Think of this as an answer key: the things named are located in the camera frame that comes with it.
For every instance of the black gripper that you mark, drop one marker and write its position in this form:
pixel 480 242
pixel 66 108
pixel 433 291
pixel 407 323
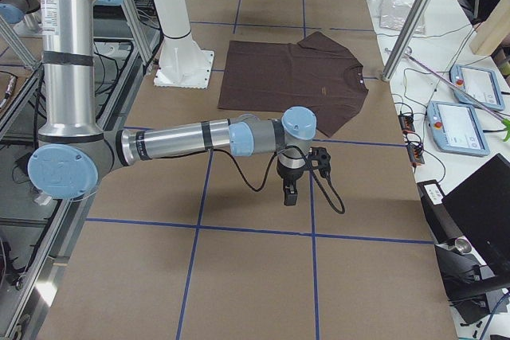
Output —
pixel 288 175

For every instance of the brown t-shirt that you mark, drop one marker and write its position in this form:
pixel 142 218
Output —
pixel 316 72

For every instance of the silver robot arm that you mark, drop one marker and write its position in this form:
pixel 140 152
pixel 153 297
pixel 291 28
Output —
pixel 27 12
pixel 74 152

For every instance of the black electronics board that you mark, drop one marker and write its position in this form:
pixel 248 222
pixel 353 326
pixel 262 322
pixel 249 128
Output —
pixel 414 143

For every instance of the near blue teach pendant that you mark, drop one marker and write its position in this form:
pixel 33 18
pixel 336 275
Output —
pixel 456 129

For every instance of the blue teach pendant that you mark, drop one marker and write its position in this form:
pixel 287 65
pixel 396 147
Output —
pixel 480 83
pixel 456 129

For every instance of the black monitor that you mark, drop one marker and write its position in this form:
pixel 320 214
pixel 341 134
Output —
pixel 479 206

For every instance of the clear plastic bag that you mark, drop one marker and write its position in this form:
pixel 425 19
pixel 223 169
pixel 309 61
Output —
pixel 393 14

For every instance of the far blue teach pendant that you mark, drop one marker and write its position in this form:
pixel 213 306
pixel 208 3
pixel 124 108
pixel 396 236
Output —
pixel 480 83

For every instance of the long metal grabber tool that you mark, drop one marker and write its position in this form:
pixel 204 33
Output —
pixel 456 90

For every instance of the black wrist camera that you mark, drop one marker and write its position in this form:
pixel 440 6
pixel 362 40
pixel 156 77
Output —
pixel 320 160

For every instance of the aluminium frame post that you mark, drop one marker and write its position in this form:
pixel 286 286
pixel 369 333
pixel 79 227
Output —
pixel 408 29

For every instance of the aluminium frame rail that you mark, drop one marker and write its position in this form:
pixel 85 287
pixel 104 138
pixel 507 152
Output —
pixel 39 235

